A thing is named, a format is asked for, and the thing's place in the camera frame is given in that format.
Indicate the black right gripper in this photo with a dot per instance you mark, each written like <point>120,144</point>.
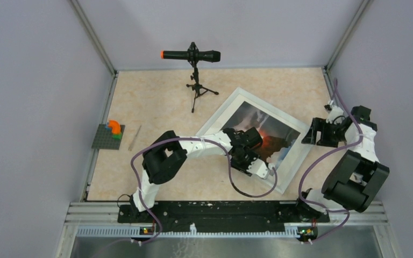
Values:
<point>321,125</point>

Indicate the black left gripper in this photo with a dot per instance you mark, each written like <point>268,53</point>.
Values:
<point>244,168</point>

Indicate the white picture frame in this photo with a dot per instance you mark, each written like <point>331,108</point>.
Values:
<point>284,174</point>

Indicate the silver screwdriver tool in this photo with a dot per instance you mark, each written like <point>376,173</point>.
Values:
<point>133,141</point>

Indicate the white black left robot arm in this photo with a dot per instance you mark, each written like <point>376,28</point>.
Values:
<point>160,162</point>

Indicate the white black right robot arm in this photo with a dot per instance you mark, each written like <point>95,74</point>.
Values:
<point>358,176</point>

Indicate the volcano photo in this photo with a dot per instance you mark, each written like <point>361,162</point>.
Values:
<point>277,137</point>

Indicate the black microphone tripod stand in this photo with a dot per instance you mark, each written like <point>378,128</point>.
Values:
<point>198,88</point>

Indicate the black microphone orange tip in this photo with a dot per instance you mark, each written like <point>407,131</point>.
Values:
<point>192,56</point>

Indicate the green toy block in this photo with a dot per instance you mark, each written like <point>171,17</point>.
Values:
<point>117,136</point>

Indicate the orange curved toy block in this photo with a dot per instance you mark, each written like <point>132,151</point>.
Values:
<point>115,126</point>

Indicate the blue toy block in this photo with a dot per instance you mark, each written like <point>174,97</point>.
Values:
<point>107,128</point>

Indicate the grey lego baseplate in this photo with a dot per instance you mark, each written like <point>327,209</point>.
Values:
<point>104,138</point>

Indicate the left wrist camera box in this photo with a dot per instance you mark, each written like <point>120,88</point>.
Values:
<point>263,169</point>

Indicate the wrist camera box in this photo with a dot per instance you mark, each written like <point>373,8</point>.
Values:
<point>263,169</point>
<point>329,106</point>

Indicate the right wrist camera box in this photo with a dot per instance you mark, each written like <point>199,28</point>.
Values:
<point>329,106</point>

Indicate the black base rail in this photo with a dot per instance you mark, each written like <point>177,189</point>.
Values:
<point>222,216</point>

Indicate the aluminium front rail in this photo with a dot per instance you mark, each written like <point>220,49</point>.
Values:
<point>99,219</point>

